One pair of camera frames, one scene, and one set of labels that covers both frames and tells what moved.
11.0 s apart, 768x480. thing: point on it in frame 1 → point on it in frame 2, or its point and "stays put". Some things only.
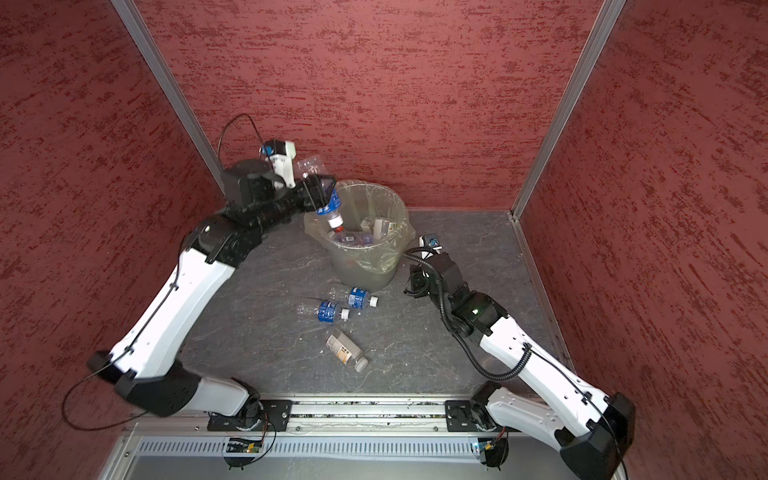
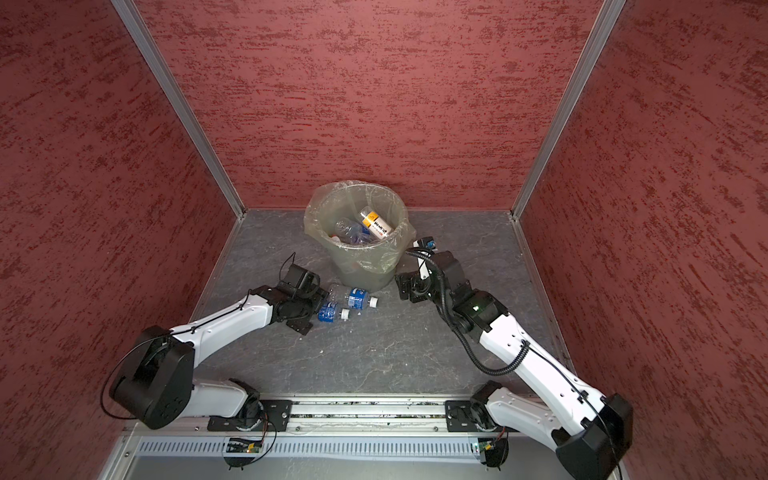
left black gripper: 313,187 → 316,294
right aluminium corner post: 608,18 stays put
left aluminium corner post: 171,89 stays put
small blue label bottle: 332,208 → 351,232
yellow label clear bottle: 345,350 → 375,223
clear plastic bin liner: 374,227 stays put
